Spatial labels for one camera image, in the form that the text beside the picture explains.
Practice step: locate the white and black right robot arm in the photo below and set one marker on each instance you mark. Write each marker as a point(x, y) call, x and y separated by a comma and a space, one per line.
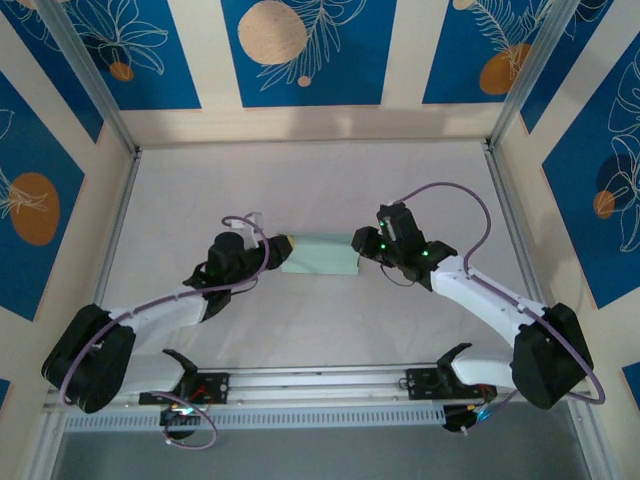
point(490, 300)

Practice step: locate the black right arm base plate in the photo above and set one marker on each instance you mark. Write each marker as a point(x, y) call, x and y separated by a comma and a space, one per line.
point(420, 385)

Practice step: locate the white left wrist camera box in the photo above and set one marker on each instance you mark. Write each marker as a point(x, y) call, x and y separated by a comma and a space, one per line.
point(252, 230)

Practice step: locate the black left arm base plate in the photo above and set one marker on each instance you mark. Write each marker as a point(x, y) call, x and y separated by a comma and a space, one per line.
point(215, 387)

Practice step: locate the aluminium frame post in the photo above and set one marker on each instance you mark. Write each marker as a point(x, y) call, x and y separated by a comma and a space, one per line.
point(535, 65)
point(90, 75)

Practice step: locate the aluminium frame leg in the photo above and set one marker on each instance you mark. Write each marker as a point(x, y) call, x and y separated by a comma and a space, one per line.
point(45, 450)
point(592, 445)

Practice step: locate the blue floral wall panel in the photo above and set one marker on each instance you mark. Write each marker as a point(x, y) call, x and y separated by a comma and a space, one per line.
point(565, 75)
point(575, 225)
point(30, 270)
point(350, 75)
point(165, 75)
point(50, 75)
point(450, 60)

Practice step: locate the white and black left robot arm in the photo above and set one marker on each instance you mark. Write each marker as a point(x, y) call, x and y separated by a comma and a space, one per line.
point(160, 315)

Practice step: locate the aluminium frame cross rail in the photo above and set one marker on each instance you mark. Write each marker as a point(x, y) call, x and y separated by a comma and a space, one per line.
point(320, 385)

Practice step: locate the aluminium table side rail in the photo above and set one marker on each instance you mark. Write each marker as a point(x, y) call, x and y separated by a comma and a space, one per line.
point(120, 210)
point(505, 200)

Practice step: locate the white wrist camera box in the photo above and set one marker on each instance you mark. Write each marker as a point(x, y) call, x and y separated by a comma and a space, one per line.
point(252, 230)
point(396, 230)

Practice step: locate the white and teal paper box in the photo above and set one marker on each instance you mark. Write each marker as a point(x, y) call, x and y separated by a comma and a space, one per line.
point(320, 255)

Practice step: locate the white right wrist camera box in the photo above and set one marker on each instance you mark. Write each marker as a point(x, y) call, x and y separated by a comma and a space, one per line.
point(396, 230)

